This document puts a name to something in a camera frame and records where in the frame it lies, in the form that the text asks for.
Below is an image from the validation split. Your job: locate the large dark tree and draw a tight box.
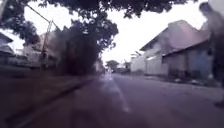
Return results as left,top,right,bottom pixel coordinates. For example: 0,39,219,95
0,0,201,77

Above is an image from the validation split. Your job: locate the person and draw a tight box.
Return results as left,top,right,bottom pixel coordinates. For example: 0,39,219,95
198,1,224,108

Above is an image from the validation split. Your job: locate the white wall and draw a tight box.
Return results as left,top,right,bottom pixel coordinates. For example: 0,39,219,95
129,54,148,74

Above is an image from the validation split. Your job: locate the pale building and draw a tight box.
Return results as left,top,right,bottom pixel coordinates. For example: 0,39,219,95
18,31,61,69

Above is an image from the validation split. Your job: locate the house with sloped roof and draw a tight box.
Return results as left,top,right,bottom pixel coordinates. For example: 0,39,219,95
139,19,214,80

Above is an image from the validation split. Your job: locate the small distant tree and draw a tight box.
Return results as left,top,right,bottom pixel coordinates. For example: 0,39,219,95
105,59,120,72

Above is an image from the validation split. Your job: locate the low building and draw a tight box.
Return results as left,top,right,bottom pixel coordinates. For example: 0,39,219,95
0,31,18,66

